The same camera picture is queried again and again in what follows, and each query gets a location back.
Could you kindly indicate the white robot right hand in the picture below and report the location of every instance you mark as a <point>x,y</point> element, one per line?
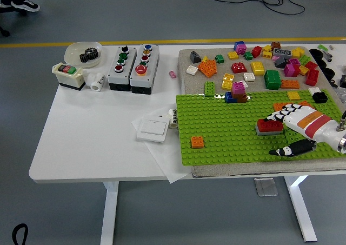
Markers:
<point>311,123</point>

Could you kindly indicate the red long brick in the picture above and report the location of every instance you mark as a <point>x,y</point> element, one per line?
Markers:
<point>269,126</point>

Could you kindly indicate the large dark green brick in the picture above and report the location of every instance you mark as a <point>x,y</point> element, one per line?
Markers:
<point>272,79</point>

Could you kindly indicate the brown brick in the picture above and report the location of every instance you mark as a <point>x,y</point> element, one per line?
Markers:
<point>275,45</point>
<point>242,98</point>

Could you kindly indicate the blue brick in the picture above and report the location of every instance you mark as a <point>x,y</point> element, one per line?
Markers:
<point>229,97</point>
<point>238,45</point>

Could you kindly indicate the green studded baseplate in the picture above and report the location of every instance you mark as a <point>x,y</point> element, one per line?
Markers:
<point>216,120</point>

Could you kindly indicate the white brick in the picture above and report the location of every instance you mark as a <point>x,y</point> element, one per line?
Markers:
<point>315,90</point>

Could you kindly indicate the clear plastic bag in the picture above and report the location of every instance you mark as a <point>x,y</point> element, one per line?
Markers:
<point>340,95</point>

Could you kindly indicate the tall red brick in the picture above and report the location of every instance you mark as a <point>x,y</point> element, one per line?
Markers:
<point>312,77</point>

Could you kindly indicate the small black box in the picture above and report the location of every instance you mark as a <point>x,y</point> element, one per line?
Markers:
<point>343,81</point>

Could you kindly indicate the large magenta brick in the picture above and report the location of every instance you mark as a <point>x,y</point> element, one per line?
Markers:
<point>289,70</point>

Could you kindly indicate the dark grey slope brick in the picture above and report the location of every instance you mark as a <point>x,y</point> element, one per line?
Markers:
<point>195,57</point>
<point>281,62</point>

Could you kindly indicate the grey metal part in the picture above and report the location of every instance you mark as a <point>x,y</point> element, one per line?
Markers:
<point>327,56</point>

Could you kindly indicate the small pink piece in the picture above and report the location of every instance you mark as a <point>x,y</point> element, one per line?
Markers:
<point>275,57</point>

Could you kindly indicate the white square tile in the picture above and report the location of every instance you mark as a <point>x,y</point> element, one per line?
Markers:
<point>192,70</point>
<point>249,77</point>
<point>245,84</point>

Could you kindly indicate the dark grey long brick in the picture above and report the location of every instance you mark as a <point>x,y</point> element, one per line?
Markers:
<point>282,52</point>

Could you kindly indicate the large yellow brick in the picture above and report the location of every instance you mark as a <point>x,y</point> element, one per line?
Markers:
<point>257,67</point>

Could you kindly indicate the clear floor plate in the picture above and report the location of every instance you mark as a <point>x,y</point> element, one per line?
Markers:
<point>266,186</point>

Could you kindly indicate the yellow window brick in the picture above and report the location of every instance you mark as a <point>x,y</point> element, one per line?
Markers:
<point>267,55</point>

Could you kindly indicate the white table leg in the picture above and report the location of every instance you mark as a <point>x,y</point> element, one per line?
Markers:
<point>109,215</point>
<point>300,207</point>

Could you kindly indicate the red square brick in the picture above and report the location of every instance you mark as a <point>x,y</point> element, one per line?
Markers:
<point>238,67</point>

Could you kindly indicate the small dark green brick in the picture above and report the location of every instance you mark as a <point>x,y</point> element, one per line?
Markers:
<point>248,55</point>

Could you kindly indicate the yellow long brick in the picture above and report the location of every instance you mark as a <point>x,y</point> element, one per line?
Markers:
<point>227,82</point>

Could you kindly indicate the yellow square brick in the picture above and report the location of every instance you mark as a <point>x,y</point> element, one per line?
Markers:
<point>233,55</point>

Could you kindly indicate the orange square brick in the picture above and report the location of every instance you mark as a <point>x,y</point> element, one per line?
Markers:
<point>197,142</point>

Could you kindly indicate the orange wedge brick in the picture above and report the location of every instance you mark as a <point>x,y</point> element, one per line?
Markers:
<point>208,67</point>

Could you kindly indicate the grey-brown mat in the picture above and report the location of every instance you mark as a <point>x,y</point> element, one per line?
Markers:
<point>197,82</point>

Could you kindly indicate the small white labelled tube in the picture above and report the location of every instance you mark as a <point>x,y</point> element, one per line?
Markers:
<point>173,119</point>

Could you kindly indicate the small pink brick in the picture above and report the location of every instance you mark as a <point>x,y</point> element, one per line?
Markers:
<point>173,74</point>

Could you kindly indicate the white paper sheet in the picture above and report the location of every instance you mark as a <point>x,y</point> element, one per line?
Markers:
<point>167,158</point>

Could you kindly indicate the grey emergency-stop control box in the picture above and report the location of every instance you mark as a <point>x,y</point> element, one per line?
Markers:
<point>151,66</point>

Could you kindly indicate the grey four-button control box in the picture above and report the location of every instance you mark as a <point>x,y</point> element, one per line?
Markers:
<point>113,78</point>

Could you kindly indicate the large white labelled tube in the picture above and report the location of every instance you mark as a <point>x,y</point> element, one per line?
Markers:
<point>98,83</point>

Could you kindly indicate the white pipe fitting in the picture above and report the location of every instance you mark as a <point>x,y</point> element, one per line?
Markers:
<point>88,80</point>

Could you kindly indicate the black gear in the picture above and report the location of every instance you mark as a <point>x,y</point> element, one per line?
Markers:
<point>84,58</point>
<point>92,53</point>

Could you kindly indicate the white plastic bowl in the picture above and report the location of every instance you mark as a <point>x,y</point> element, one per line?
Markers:
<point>73,53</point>

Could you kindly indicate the black white sneaker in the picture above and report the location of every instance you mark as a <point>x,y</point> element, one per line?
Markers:
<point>25,5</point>

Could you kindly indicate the white wall switch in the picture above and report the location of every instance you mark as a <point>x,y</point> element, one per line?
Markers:
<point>151,128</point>

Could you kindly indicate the beige red-green switch box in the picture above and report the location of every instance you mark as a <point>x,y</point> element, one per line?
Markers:
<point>69,78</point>

